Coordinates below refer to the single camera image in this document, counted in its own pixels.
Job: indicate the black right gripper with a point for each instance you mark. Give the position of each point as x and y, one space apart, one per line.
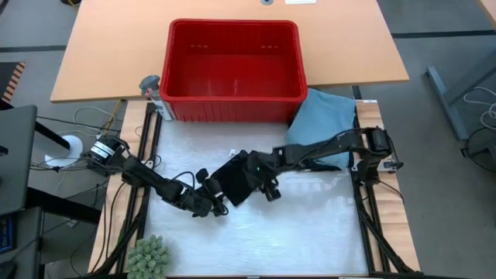
263 166

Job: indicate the green artificial plant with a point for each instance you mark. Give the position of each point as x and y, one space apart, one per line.
149 257

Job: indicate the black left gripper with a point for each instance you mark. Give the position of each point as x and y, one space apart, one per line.
201 203

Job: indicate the light blue garment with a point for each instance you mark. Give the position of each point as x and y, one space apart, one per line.
321 116

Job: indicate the backlit keyboard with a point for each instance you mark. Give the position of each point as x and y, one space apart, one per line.
5 236

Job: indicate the grey desk grommet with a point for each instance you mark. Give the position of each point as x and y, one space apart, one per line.
267 1

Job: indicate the white paper sheet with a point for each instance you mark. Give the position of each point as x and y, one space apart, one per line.
300 1

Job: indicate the black aluminium frame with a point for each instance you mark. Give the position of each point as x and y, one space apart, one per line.
387 248

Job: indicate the light wooden desk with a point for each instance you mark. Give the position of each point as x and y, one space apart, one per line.
97 46

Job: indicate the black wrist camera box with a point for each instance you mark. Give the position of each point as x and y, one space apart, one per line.
201 175
272 192

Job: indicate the small silver metal plate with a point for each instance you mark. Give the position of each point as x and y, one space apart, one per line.
353 167

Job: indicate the clear spray bottle grey trigger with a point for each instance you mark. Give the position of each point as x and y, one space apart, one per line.
149 82

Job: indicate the grey power strip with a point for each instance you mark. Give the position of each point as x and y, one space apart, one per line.
391 166

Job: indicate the red plastic bin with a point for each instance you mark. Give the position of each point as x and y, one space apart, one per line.
232 110

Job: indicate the hazard striped mat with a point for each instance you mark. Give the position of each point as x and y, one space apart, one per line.
13 79

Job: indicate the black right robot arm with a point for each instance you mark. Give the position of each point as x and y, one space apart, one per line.
329 147

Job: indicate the white round base disc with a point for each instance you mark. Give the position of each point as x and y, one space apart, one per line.
73 149

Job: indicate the black garment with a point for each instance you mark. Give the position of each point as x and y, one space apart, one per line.
236 182

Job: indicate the dark grey monitor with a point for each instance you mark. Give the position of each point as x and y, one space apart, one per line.
15 155

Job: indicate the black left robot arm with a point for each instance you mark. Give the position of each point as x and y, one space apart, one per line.
147 178

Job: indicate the grey metal desk leg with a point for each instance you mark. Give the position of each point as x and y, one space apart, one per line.
441 100

